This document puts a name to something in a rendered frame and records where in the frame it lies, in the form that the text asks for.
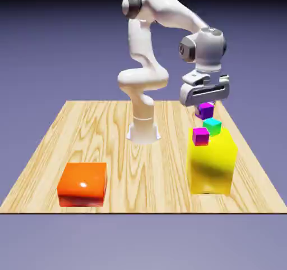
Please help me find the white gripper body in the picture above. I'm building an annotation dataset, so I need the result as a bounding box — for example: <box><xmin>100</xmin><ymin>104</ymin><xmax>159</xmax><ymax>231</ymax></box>
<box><xmin>179</xmin><ymin>80</ymin><xmax>230</xmax><ymax>107</ymax></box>

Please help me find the small purple cube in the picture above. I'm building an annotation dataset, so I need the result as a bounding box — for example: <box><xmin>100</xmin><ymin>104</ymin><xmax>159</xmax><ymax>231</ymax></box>
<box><xmin>195</xmin><ymin>102</ymin><xmax>215</xmax><ymax>121</ymax></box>

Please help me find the small teal cube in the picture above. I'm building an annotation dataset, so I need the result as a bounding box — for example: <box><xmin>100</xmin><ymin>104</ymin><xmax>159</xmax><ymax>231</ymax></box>
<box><xmin>202</xmin><ymin>117</ymin><xmax>223</xmax><ymax>137</ymax></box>

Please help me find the small magenta cube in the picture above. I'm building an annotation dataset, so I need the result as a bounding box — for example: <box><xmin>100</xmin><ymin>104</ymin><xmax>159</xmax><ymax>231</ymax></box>
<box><xmin>192</xmin><ymin>127</ymin><xmax>210</xmax><ymax>147</ymax></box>

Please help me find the large yellow box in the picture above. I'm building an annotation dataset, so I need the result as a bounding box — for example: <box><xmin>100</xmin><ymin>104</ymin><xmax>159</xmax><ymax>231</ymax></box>
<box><xmin>187</xmin><ymin>127</ymin><xmax>238</xmax><ymax>195</ymax></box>

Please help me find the large orange box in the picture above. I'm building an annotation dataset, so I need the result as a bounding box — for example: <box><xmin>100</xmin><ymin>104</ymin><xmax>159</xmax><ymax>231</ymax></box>
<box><xmin>57</xmin><ymin>162</ymin><xmax>108</xmax><ymax>208</ymax></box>

